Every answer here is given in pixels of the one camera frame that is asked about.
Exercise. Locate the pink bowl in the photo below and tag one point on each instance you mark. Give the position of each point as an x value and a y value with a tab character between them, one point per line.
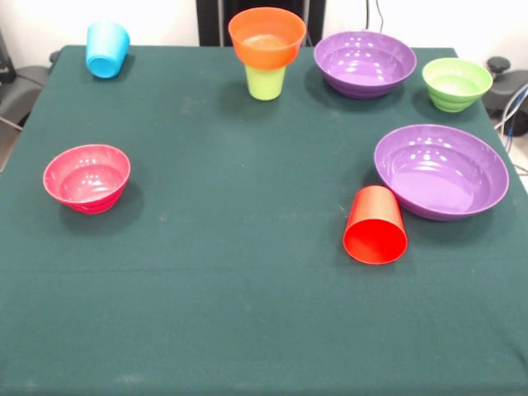
86	185

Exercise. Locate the orange bowl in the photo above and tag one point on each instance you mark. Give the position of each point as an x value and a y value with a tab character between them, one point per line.
266	55

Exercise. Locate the blue cup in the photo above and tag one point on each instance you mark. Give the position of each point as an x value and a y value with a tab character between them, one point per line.
105	51

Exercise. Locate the purple bowl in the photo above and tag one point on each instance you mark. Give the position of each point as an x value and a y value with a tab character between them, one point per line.
441	177
363	62

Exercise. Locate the yellow-green cup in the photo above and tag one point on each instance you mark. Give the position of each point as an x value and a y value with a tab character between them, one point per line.
265	84

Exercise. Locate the small green bowl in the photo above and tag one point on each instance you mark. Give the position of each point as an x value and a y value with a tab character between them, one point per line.
455	88

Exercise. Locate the red cup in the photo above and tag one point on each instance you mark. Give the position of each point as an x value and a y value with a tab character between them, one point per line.
375	243

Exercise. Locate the black chair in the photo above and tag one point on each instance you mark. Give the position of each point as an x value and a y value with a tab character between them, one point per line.
509	88
20	92

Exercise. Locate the dark green tablecloth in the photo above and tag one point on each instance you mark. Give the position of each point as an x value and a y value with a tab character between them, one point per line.
247	309

